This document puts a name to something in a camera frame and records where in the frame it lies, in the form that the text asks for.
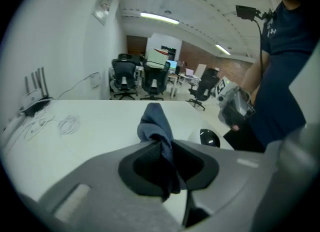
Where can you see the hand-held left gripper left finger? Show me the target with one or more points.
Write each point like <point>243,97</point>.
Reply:
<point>105,183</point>

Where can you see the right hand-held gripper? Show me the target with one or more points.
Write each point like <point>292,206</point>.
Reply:
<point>232,103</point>

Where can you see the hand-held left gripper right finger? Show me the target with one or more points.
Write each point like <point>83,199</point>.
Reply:
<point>225,176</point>

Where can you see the small round black device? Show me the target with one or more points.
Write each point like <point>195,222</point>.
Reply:
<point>208,138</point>

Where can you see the blue cloth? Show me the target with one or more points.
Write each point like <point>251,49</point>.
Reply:
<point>156,123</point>

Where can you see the person's right forearm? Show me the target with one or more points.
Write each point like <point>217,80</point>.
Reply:
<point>253,73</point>

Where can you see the black mesh office chair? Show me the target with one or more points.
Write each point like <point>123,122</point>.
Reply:
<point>206,83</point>
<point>155,78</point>
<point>123,76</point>

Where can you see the white leaning board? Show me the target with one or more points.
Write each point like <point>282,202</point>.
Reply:
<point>200,70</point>

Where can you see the open laptop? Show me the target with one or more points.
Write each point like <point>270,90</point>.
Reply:
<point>190,73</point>

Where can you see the white office desk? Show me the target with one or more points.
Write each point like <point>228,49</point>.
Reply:
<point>183,78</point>

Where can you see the short ceiling light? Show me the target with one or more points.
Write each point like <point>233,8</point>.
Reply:
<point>223,49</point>

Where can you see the person's body in navy shirt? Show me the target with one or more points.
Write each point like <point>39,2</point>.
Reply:
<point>282,76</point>

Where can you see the lit computer monitor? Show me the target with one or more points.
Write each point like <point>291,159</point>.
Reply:
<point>172,66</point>

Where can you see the white box on desk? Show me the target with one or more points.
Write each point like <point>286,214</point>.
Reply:
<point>157,57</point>

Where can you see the long ceiling light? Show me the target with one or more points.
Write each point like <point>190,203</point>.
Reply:
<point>160,18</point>

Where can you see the brown wooden door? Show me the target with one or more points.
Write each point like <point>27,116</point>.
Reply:
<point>136,45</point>

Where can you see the white router with antennas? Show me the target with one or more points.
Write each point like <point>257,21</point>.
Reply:
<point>35,93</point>

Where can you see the black chest camera on gooseneck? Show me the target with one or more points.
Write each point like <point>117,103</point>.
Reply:
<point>246,12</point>

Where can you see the white wall socket box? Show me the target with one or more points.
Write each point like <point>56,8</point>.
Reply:
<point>95,79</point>

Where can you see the framed wall notice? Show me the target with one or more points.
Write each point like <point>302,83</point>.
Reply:
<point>103,3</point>

